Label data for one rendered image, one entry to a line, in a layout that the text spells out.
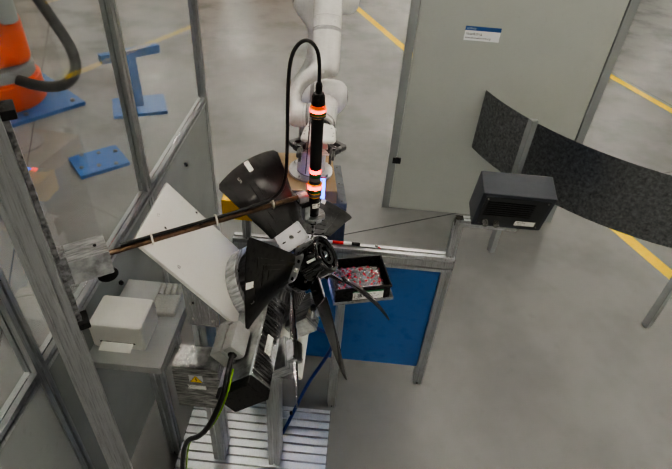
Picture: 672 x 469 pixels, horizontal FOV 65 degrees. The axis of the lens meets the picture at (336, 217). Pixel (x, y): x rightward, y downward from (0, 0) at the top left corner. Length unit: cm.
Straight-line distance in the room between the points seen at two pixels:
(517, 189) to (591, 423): 141
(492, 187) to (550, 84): 162
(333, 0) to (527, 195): 93
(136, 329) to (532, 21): 257
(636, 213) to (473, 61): 122
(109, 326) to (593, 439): 220
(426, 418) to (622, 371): 113
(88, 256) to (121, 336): 51
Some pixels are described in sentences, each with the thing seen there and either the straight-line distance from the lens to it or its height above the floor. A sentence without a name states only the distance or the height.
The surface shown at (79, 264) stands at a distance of 136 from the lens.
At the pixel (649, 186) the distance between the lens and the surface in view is 305.
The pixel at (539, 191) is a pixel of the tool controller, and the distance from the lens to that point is 199.
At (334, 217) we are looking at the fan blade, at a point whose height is 116.
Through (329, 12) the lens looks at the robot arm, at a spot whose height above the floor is 177.
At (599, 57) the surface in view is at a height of 121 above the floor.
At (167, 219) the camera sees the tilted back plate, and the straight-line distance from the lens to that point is 155.
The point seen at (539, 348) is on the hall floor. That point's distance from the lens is 316.
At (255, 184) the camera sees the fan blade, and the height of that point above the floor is 139.
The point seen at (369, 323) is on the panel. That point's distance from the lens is 247.
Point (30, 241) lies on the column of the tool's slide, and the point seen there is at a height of 150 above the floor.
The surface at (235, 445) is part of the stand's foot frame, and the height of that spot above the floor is 8.
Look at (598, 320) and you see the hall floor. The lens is 346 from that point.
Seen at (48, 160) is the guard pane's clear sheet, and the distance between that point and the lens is 163.
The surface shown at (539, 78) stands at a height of 105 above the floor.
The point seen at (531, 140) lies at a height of 85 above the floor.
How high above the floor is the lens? 228
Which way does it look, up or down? 38 degrees down
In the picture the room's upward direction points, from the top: 4 degrees clockwise
